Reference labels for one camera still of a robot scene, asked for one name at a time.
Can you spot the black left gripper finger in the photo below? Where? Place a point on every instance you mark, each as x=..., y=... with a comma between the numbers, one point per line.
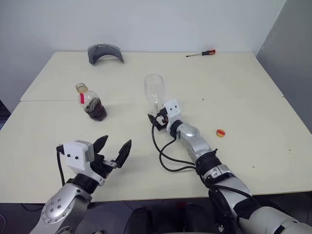
x=100, y=145
x=124, y=153

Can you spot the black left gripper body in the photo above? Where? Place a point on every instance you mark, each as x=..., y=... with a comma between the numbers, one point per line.
x=98, y=165

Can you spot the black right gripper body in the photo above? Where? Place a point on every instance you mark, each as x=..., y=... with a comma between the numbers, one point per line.
x=161, y=127

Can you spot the clear wine glass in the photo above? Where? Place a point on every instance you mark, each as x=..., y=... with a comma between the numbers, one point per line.
x=153, y=85

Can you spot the clear bottle with dark drink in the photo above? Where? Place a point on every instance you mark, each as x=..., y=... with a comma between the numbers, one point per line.
x=95, y=112

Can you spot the yellow red bottle cap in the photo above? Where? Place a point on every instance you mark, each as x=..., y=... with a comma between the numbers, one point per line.
x=220, y=133

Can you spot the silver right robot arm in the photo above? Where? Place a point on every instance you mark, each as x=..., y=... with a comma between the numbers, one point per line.
x=192, y=132

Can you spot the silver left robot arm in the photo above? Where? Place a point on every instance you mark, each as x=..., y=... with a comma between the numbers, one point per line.
x=63, y=204

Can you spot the dark rounded shape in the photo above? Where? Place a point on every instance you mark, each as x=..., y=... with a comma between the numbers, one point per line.
x=140, y=220

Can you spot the grey baseball cap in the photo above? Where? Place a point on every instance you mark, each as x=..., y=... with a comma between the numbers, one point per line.
x=93, y=52

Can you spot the dark object beside table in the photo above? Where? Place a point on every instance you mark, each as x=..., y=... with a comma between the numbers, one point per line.
x=4, y=112

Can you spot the grey partition panel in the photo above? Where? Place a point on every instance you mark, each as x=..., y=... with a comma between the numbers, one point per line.
x=287, y=48

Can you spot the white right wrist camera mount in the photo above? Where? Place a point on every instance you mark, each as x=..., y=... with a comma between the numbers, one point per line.
x=173, y=109

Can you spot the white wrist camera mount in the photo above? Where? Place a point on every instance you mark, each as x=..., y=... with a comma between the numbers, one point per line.
x=78, y=156
x=173, y=109

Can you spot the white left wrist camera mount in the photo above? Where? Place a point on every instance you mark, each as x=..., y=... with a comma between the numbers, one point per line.
x=78, y=156

